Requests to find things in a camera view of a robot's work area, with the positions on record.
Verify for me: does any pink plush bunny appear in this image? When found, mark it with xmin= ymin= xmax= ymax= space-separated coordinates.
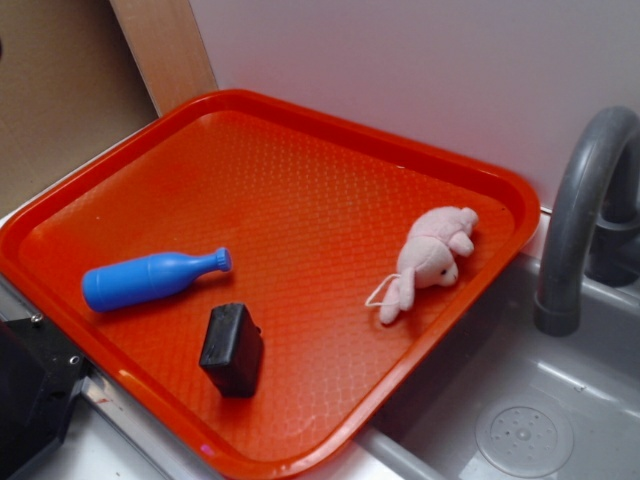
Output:
xmin=365 ymin=206 xmax=479 ymax=325

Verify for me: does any black box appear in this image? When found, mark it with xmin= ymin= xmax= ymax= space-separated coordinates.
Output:
xmin=199 ymin=303 xmax=264 ymax=398

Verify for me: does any black metal mount block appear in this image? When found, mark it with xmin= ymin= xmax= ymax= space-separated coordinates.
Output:
xmin=1 ymin=318 xmax=88 ymax=479

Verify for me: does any grey plastic sink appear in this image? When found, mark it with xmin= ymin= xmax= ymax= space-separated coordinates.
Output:
xmin=349 ymin=252 xmax=640 ymax=480

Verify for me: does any wooden board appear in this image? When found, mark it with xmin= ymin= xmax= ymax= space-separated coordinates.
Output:
xmin=110 ymin=0 xmax=218 ymax=116

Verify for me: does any grey plastic faucet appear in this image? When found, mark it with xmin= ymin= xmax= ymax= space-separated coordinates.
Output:
xmin=534 ymin=106 xmax=639 ymax=337

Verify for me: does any blue plastic bottle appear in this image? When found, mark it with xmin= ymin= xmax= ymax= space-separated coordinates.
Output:
xmin=81 ymin=248 xmax=232 ymax=312

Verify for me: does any orange plastic tray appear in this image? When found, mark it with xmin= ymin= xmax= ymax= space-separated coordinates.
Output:
xmin=1 ymin=90 xmax=540 ymax=479

